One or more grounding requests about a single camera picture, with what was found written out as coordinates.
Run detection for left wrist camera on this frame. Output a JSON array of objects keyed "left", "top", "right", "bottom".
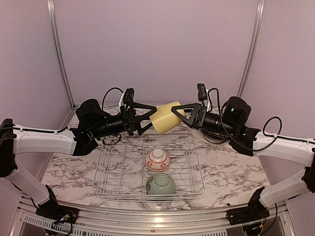
[{"left": 118, "top": 88, "right": 134, "bottom": 108}]

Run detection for aluminium front table rail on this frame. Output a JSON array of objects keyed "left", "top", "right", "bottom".
[{"left": 9, "top": 196, "right": 296, "bottom": 236}]

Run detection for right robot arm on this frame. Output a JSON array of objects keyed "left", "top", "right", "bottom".
[{"left": 171, "top": 96, "right": 315, "bottom": 220}]

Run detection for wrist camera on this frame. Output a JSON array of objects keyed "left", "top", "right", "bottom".
[
  {"left": 118, "top": 88, "right": 134, "bottom": 108},
  {"left": 197, "top": 83, "right": 213, "bottom": 112}
]

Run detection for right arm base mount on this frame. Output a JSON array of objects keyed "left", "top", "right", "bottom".
[{"left": 226, "top": 187, "right": 270, "bottom": 225}]

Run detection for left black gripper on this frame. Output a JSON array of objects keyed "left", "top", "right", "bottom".
[{"left": 91, "top": 101, "right": 158, "bottom": 139}]

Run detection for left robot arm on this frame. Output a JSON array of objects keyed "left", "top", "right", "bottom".
[{"left": 0, "top": 88, "right": 157, "bottom": 219}]

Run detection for right aluminium frame post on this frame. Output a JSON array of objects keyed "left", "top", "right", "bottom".
[{"left": 237, "top": 0, "right": 266, "bottom": 97}]

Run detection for left aluminium frame post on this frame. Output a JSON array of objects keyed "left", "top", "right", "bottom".
[{"left": 46, "top": 0, "right": 76, "bottom": 109}]

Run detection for black rimmed large plate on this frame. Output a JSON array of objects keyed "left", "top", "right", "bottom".
[{"left": 202, "top": 129, "right": 227, "bottom": 140}]

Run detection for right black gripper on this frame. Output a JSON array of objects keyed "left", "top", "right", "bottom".
[{"left": 172, "top": 102, "right": 238, "bottom": 138}]

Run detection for pale green ceramic bowl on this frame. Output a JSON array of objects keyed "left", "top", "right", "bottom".
[{"left": 146, "top": 173, "right": 176, "bottom": 195}]

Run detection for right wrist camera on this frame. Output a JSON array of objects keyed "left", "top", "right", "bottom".
[{"left": 197, "top": 83, "right": 213, "bottom": 112}]

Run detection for aluminium frame post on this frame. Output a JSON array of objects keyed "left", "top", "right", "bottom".
[
  {"left": 237, "top": 0, "right": 266, "bottom": 97},
  {"left": 46, "top": 0, "right": 76, "bottom": 109}
]

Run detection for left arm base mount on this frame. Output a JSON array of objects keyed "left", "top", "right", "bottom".
[{"left": 32, "top": 185, "right": 79, "bottom": 224}]

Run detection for yellow ceramic cup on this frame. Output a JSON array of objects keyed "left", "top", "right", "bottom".
[{"left": 150, "top": 101, "right": 182, "bottom": 135}]

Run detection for white red patterned teacup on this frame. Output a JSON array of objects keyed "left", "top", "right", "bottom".
[{"left": 145, "top": 148, "right": 170, "bottom": 172}]

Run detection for white wire dish rack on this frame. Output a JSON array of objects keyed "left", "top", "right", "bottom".
[{"left": 92, "top": 133, "right": 205, "bottom": 202}]

